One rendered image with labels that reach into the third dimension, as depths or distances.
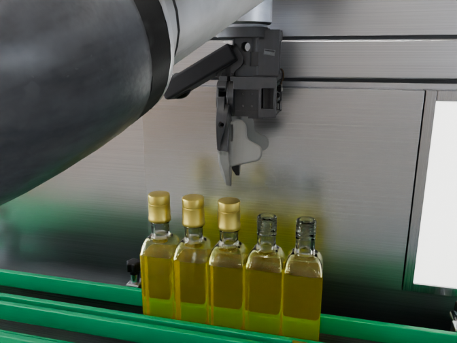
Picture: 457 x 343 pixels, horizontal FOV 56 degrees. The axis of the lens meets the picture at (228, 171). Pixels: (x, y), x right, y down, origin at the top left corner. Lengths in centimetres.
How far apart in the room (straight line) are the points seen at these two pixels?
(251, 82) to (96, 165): 44
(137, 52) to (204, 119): 59
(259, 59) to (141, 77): 42
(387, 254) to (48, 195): 68
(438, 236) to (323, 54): 35
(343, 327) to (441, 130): 35
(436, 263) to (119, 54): 71
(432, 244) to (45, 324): 66
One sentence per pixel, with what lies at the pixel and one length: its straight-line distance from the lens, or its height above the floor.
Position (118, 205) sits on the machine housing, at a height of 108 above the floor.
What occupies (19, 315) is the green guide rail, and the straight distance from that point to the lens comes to 85.
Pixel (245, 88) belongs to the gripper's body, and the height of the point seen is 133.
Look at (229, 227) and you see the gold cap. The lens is 65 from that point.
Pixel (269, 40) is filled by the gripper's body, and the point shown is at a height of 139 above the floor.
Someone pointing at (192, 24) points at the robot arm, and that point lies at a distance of 22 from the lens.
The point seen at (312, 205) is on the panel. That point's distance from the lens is 76.
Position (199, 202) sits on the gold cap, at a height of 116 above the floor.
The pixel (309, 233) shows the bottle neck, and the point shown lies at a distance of 63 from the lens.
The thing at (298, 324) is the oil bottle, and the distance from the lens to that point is 69.
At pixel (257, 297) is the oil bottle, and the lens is 68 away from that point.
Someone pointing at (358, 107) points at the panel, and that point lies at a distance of 72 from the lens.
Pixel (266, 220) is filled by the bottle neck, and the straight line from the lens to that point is 63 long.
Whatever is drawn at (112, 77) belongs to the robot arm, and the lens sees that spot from 16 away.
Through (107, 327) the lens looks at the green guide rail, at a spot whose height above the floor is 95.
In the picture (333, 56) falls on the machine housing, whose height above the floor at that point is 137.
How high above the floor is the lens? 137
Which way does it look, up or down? 15 degrees down
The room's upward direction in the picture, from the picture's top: straight up
